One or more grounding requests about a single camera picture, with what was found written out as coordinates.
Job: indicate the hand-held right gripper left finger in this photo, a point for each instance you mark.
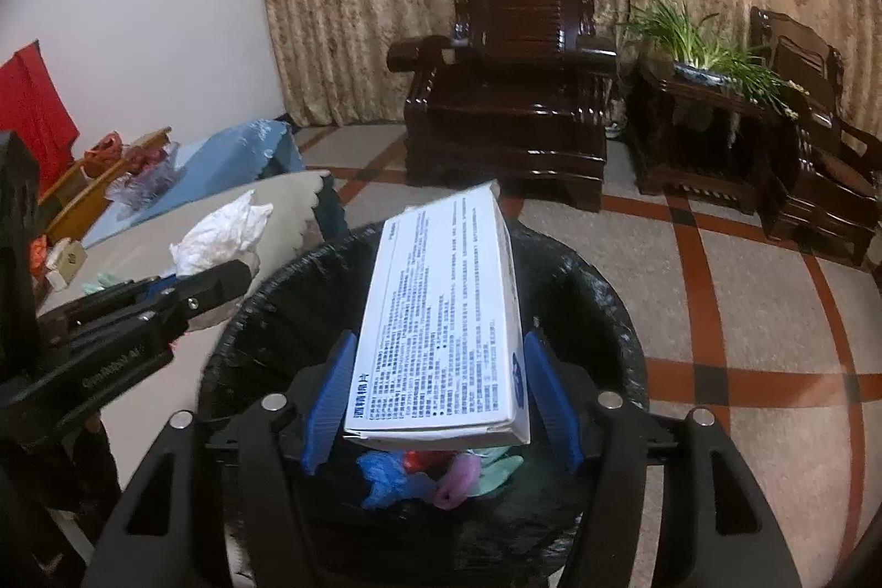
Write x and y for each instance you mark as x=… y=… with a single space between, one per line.
x=331 y=395

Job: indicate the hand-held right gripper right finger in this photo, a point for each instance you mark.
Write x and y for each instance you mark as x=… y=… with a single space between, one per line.
x=551 y=402

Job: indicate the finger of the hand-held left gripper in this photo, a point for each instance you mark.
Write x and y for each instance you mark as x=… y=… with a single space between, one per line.
x=213 y=285
x=117 y=295

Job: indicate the mint green wrapper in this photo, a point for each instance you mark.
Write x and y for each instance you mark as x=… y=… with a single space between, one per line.
x=499 y=471
x=103 y=283

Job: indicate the white tissue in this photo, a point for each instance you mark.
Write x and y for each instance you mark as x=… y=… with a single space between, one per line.
x=220 y=233

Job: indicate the black-lined waste bin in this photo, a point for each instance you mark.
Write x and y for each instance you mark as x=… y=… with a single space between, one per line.
x=606 y=312

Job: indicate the pink wrapper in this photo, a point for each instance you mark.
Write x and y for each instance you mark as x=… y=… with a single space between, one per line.
x=458 y=478

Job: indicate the white medicine box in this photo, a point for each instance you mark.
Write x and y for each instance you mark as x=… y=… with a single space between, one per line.
x=441 y=319

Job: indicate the white tissue box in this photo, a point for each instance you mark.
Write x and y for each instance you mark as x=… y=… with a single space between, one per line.
x=65 y=261

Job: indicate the red patterned gift packet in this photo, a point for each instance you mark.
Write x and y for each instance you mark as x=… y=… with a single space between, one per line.
x=38 y=254

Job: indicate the wooden cabinet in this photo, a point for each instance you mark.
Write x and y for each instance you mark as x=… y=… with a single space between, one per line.
x=76 y=209

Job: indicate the glass fruit bowl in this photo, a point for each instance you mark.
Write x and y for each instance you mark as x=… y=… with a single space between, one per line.
x=148 y=183

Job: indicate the blue tablecloth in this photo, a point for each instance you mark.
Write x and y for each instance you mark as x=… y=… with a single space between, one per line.
x=227 y=154

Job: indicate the heap of red apples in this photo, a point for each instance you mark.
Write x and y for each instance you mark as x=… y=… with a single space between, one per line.
x=141 y=155

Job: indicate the red cloth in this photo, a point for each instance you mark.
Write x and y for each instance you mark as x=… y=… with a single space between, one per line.
x=34 y=106

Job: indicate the dark wooden side table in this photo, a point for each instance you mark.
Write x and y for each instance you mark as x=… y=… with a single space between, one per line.
x=689 y=133

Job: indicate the dark wooden armchair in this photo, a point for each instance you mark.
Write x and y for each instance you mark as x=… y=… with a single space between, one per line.
x=503 y=99
x=820 y=202

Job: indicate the potted green plant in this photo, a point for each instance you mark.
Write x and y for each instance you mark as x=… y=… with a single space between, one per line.
x=668 y=33

